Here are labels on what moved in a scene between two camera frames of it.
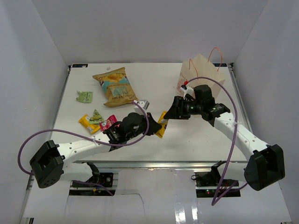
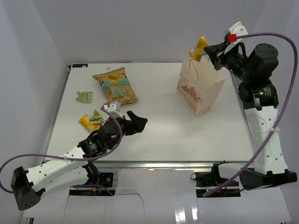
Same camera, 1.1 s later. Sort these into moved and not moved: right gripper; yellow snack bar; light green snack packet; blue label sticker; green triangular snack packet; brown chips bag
Moved: right gripper; yellow snack bar
Not moved: brown chips bag; blue label sticker; green triangular snack packet; light green snack packet
